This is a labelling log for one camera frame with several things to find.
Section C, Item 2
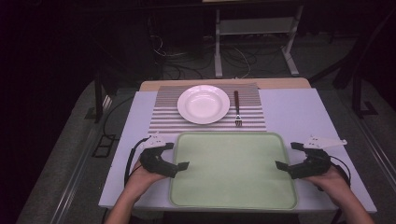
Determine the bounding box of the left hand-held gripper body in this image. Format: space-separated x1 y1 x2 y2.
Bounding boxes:
138 132 180 179

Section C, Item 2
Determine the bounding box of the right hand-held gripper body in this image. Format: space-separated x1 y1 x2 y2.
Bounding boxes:
288 134 348 180

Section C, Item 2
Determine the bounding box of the light green tray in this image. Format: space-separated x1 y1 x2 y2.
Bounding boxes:
168 132 299 211

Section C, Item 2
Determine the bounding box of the person's left hand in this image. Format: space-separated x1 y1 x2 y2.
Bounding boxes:
123 159 166 196

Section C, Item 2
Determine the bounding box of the person's right hand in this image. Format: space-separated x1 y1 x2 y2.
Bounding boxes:
303 165 352 207

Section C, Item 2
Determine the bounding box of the white plate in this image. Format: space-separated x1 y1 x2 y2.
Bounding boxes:
177 84 232 125

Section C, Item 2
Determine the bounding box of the striped placemat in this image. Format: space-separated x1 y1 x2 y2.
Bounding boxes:
148 82 268 134

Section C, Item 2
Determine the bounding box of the black metal stand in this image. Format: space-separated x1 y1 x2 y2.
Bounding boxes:
350 69 379 119
92 70 114 124

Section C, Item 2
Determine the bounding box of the white metal stand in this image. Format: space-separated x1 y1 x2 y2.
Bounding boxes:
214 5 304 78

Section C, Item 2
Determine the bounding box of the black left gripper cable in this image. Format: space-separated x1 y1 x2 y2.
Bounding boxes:
123 136 151 188

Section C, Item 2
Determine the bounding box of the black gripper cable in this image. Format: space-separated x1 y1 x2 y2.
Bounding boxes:
329 154 353 191
123 136 151 188

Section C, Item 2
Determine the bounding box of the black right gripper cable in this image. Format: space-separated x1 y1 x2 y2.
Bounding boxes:
329 154 353 191

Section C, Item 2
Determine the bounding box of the black floor frame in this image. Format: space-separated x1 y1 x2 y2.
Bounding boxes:
91 133 118 159

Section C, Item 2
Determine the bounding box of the aluminium floor rail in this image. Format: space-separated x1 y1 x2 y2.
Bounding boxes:
49 122 106 224
349 101 396 186

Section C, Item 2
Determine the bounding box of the fork with brown handle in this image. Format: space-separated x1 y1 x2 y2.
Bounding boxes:
233 90 244 128

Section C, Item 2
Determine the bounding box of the tangle of floor cables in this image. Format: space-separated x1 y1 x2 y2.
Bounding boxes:
148 29 254 80

